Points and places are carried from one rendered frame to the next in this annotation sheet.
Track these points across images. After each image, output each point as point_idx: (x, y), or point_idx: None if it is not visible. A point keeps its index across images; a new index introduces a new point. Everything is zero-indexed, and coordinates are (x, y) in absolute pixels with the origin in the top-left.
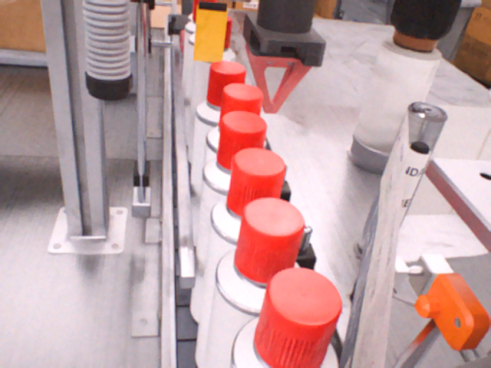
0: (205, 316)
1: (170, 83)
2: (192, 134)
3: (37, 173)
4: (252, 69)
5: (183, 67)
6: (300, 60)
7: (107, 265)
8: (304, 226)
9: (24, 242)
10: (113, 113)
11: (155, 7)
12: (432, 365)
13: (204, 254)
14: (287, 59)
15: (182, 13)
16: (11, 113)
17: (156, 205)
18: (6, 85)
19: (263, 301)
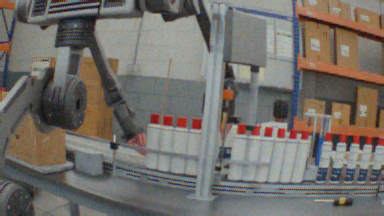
0: (278, 164)
1: None
2: (194, 163)
3: (159, 195)
4: (222, 129)
5: (165, 145)
6: (235, 122)
7: (222, 197)
8: None
9: (203, 201)
10: (118, 180)
11: None
12: None
13: (267, 159)
14: (232, 123)
15: (129, 128)
16: (103, 186)
17: (195, 191)
18: (74, 179)
19: (304, 132)
